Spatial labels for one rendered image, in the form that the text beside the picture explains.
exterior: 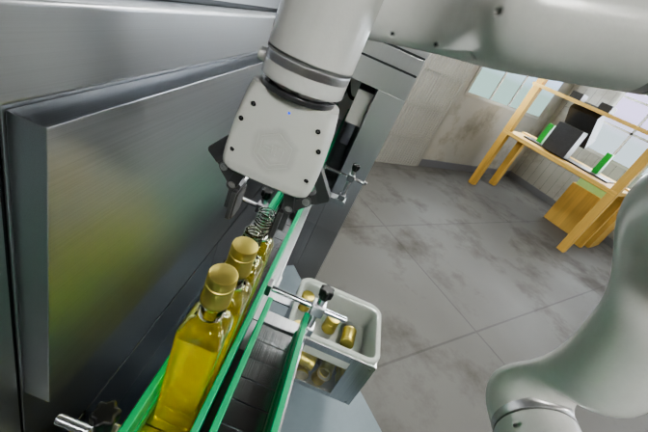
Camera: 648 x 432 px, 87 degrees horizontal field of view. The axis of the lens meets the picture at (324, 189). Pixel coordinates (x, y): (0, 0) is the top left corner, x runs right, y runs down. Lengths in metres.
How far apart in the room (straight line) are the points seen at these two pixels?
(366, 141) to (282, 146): 1.07
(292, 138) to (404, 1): 0.18
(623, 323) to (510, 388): 0.22
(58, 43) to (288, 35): 0.16
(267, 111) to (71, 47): 0.15
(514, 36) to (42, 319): 0.47
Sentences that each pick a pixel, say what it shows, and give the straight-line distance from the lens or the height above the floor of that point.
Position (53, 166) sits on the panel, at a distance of 0.31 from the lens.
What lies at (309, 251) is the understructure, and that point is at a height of 0.59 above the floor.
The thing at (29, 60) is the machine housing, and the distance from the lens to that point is 0.27.
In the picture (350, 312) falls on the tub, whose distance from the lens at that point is 0.97.
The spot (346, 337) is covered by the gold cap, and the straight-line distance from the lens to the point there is 0.91.
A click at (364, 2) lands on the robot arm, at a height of 1.63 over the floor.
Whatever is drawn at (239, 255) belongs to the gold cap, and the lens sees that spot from 0.44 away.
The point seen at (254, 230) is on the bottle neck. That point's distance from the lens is 0.52.
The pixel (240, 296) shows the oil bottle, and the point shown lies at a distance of 0.49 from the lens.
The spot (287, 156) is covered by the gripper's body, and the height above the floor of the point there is 1.48.
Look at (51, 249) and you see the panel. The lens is 0.36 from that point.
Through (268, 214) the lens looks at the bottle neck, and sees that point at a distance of 0.57.
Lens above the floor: 1.63
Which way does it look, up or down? 27 degrees down
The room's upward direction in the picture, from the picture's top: 24 degrees clockwise
